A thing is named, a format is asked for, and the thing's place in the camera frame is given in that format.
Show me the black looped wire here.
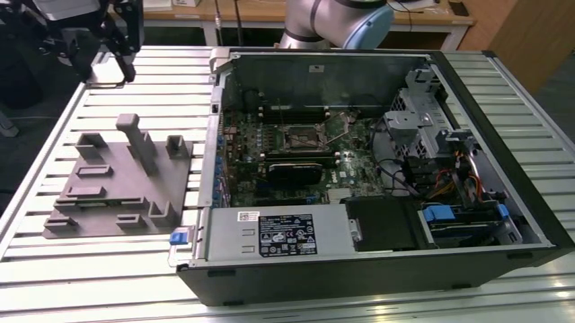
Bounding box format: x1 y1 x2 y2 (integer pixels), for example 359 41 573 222
375 157 423 196

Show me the black plastic shroud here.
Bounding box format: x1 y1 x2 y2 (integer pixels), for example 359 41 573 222
346 197 426 252

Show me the small silver heatsink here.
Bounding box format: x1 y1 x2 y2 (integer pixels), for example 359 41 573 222
327 188 354 204

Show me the green motherboard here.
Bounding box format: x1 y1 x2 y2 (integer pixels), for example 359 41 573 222
215 109 387 208

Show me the wooden cabinet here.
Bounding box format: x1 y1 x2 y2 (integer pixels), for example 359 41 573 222
458 0 575 98

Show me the hard disk in blue carrier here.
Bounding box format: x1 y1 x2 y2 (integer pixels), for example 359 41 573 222
417 204 509 244

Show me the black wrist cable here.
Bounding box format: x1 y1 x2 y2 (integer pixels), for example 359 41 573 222
214 0 247 46

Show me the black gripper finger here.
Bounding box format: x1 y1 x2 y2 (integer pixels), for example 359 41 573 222
101 22 137 83
38 36 95 83

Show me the grey metal stand foot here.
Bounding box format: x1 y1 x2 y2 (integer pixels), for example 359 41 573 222
0 110 21 137

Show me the silver power supply unit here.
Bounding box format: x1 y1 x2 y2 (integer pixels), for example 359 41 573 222
191 205 357 262

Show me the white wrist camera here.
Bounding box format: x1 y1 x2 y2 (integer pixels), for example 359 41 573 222
34 0 109 38

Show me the coloured wire bundle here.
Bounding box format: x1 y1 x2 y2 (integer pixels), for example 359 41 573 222
426 168 487 203

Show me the silver drive cage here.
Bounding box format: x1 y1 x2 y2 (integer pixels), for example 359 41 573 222
385 69 450 159

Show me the black graphics card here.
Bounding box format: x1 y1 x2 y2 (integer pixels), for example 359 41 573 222
267 163 323 185

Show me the green RAM stick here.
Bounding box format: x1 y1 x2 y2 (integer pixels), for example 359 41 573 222
77 199 142 207

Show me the wooden desk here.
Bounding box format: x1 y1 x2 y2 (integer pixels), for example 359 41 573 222
142 0 478 46

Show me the CPU socket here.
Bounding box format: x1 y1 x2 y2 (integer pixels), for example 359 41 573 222
279 123 329 151

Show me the grey parts rack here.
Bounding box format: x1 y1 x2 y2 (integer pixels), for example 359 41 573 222
41 113 195 239

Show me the black RAM slot bank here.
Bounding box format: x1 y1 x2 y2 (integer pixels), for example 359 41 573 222
265 151 337 163
263 103 329 124

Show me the black PC case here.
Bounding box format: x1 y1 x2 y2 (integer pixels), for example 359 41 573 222
167 46 575 308

